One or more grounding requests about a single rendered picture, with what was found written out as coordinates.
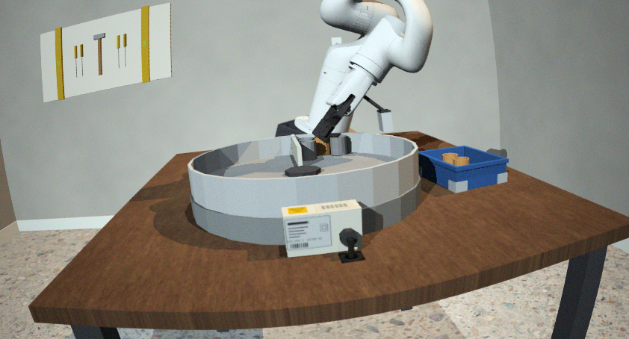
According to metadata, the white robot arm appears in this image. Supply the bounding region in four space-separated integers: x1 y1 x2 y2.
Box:
294 0 433 134

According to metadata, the bronze cylinder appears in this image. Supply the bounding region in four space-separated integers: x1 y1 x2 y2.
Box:
453 157 469 166
313 136 331 155
442 153 458 164

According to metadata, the blue plastic crate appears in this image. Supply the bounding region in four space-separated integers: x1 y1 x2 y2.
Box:
418 146 509 193

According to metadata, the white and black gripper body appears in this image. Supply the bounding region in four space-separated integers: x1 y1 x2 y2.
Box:
326 64 377 116

